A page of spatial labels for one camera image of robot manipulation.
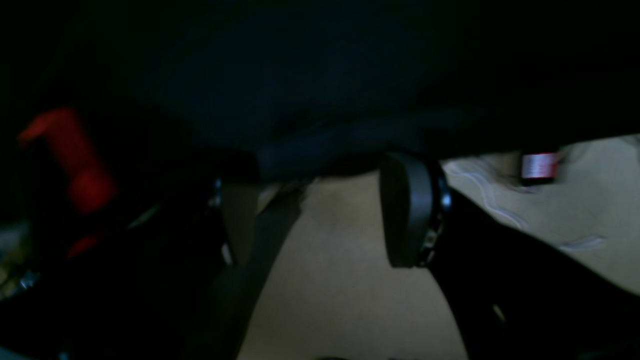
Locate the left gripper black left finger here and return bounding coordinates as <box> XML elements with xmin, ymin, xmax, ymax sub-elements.
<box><xmin>125</xmin><ymin>150</ymin><xmax>306</xmax><ymax>360</ymax></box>

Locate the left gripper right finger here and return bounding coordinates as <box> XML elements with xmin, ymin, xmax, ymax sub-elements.
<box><xmin>379</xmin><ymin>152</ymin><xmax>640</xmax><ymax>360</ymax></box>

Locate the red black clamp right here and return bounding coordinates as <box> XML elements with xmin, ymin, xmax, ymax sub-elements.
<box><xmin>17</xmin><ymin>107</ymin><xmax>118</xmax><ymax>258</ymax></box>

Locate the black table cloth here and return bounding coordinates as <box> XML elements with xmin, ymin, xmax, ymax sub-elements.
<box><xmin>0</xmin><ymin>0</ymin><xmax>640</xmax><ymax>181</ymax></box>

